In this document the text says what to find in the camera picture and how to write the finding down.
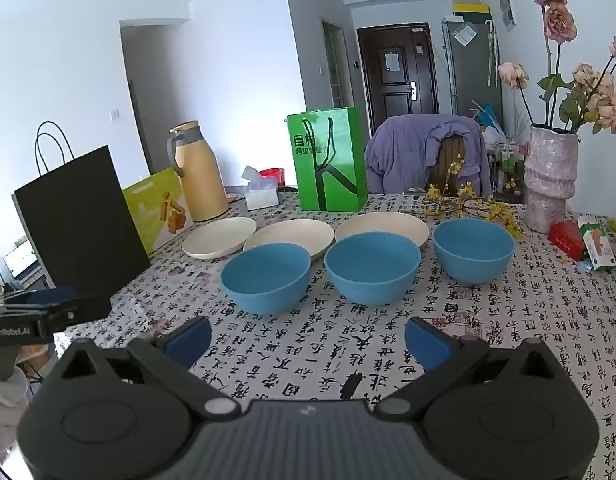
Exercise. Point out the small red box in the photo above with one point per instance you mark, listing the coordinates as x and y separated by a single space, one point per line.
565 240

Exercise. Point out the blue bowl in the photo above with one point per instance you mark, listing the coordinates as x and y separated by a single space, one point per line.
265 285
473 255
372 275

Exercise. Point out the purple jacket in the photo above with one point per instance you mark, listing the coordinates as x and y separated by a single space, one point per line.
403 155

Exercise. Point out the wooden chair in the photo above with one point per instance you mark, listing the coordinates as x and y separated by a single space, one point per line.
450 152

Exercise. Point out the laptop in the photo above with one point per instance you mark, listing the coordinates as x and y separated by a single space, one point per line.
19 260

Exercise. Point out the tissue pack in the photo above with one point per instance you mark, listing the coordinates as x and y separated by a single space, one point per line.
260 195

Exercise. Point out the white umbrella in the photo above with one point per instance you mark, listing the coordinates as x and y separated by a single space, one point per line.
492 55

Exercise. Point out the green and white carton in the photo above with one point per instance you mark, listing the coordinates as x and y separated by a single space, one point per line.
598 250

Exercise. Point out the grey refrigerator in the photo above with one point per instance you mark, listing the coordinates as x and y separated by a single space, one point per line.
468 75

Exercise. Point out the dried pink flowers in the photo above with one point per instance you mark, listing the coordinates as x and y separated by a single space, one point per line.
558 20

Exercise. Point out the wall panel box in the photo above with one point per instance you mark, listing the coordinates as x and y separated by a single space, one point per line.
508 7

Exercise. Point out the yellow box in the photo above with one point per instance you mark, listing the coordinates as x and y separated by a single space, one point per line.
472 10

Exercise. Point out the cream plate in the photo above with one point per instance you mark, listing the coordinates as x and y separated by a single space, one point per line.
378 224
219 238

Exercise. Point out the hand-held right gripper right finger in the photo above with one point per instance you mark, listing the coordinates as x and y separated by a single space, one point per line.
428 342

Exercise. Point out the tan thermos jug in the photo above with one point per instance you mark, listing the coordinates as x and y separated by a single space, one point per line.
203 180

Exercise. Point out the person's left hand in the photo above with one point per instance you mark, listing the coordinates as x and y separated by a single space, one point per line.
5 395

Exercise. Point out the calligraphy print tablecloth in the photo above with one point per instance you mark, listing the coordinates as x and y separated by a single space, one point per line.
338 335

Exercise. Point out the red basin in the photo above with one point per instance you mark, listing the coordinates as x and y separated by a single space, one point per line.
274 175

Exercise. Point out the yellow flower branch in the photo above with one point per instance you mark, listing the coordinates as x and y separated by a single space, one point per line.
488 207

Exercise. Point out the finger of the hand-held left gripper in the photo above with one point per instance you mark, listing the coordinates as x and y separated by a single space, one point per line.
88 308
53 296

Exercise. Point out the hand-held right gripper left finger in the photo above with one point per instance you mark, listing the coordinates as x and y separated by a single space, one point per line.
193 342

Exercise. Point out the black paper bag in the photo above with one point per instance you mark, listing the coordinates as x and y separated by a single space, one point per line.
78 220

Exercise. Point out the green paper bag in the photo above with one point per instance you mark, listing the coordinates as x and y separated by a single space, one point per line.
338 160

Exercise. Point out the yellow-green gift box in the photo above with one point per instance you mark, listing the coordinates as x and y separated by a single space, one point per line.
153 210

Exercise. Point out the dark brown door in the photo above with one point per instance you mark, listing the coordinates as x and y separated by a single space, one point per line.
395 90

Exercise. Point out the cream bowl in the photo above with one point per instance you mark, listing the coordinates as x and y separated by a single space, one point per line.
293 232

